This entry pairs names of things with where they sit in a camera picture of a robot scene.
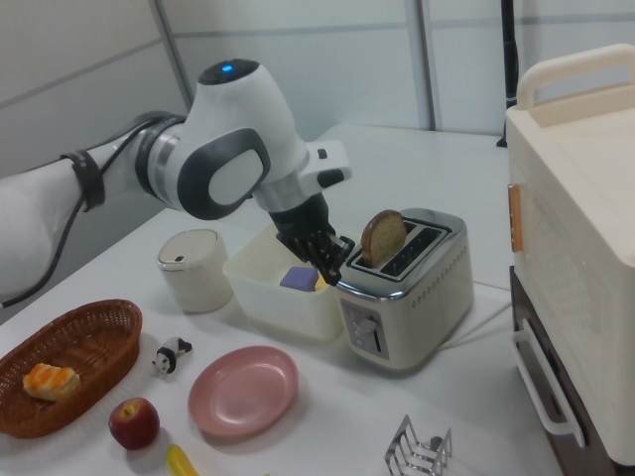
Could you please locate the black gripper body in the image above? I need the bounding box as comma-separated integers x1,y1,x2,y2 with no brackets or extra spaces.
267,193,339,250

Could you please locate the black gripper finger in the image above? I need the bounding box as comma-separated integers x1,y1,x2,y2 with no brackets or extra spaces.
315,231,356,264
291,240,344,288

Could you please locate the white toaster lever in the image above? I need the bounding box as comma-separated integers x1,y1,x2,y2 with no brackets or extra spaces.
352,316,381,344

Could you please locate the cream silver toaster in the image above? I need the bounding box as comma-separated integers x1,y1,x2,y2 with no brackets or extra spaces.
338,207,475,374

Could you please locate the purple block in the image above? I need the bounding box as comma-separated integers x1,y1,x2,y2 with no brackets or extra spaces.
279,266,318,293

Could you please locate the bread slice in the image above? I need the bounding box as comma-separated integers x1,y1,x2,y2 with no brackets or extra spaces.
360,209,408,268

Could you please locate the white plastic container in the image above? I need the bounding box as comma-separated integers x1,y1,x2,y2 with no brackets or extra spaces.
222,225,363,344

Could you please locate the cream lidded mini bin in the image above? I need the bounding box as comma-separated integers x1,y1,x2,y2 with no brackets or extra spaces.
156,228,234,313

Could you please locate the pink plate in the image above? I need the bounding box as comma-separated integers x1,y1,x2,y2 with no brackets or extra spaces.
187,345,300,438

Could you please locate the panda toy figure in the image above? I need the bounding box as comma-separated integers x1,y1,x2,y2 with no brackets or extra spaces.
151,336,193,379

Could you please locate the metal toast rack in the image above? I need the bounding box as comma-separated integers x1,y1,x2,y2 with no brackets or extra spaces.
384,414,453,476

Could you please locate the black pole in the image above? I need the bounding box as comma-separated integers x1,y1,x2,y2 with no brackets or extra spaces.
497,0,520,148

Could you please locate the yellow banana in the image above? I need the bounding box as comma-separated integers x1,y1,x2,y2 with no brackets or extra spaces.
165,443,200,476

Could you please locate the cream bread box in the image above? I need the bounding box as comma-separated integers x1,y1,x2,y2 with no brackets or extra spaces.
504,43,635,467

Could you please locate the red apple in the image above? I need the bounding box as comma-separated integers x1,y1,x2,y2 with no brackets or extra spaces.
108,397,161,451

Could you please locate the brown wicker basket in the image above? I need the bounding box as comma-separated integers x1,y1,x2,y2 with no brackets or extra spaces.
0,298,144,440

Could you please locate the orange glazed pastry piece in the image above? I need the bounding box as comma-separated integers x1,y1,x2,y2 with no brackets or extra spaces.
22,362,81,402

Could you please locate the white toaster power cable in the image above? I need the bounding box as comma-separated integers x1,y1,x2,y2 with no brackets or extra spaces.
436,297,513,349

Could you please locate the black cable strap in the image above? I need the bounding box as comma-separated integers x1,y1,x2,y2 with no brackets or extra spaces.
60,148,106,213

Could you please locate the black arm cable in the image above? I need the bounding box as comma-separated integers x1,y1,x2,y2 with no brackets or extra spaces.
0,114,188,309

